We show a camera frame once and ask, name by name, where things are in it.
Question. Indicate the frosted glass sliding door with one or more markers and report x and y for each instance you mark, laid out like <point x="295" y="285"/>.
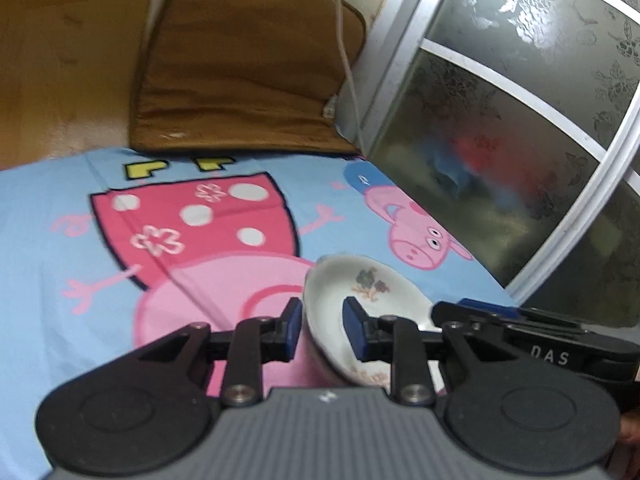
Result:
<point x="500" y="125"/>

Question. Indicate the blue cartoon printed blanket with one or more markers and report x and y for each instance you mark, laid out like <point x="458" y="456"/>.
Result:
<point x="60" y="260"/>

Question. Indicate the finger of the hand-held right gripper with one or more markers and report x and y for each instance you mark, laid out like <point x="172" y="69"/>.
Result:
<point x="492" y="308"/>

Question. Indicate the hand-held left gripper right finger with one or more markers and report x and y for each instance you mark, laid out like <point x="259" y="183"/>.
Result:
<point x="356" y="332"/>

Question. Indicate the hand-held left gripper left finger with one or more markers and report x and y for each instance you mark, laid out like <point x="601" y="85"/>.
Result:
<point x="291" y="329"/>

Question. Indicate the brown seat cushion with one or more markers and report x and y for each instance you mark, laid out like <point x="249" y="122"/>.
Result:
<point x="240" y="60"/>

